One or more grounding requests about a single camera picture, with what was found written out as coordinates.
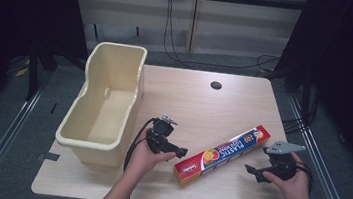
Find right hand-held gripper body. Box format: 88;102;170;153
258;138;308;183

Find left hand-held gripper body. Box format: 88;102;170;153
143;112;180;157

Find red plastic wrap box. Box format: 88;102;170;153
172;115;273;196

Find cream plastic bin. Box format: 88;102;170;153
52;37;150;171

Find person's left hand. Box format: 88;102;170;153
123;125;180;183

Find person's right hand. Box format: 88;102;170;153
259;149;317;199

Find black metal stand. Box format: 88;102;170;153
260;58;323;129
22;37;88;108

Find black tape strip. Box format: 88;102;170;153
36;151;62;164

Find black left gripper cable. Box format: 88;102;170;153
122;114;157;175

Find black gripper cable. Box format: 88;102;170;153
122;114;157;175
291;160;316;196

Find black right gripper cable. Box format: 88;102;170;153
291;160;316;196

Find black wall cables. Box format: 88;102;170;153
159;0;286;79

